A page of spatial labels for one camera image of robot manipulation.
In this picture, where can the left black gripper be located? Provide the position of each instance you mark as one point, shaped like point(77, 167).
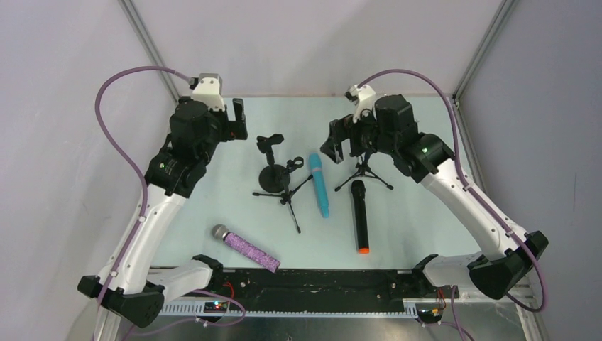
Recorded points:
point(233, 124)

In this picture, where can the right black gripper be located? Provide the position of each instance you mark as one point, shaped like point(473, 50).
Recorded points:
point(336, 139)

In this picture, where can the black tripod shock-mount stand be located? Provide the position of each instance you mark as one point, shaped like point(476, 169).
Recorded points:
point(363, 170)

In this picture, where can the purple glitter microphone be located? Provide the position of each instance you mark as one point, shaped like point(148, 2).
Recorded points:
point(245, 248)

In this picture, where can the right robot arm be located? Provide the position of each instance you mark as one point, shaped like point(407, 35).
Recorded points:
point(507, 249)

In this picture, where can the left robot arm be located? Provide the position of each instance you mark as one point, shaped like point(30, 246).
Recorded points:
point(124, 286)

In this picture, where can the black small tripod stand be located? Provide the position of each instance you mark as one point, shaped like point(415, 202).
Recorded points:
point(285, 197)

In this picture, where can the black round-base mic stand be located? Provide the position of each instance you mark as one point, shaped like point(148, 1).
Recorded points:
point(274, 177)

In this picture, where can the turquoise microphone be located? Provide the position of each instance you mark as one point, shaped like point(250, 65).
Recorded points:
point(320, 188)

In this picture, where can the black microphone orange end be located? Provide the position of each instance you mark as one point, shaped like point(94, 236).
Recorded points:
point(358, 194)

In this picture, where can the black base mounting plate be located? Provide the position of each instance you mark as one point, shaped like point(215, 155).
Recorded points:
point(325, 291)

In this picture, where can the right circuit board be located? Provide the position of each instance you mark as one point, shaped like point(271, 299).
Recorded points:
point(430, 316)

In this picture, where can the circuit board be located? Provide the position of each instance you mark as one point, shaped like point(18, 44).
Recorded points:
point(430, 316)
point(215, 307)

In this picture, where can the left circuit board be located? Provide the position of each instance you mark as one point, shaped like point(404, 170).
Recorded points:
point(215, 307)

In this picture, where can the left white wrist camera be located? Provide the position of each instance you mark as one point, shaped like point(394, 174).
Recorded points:
point(206, 88)

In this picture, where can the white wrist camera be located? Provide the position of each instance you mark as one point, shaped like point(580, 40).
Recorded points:
point(363, 97)
point(206, 88)

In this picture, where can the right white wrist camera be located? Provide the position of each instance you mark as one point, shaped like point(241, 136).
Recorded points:
point(363, 97)

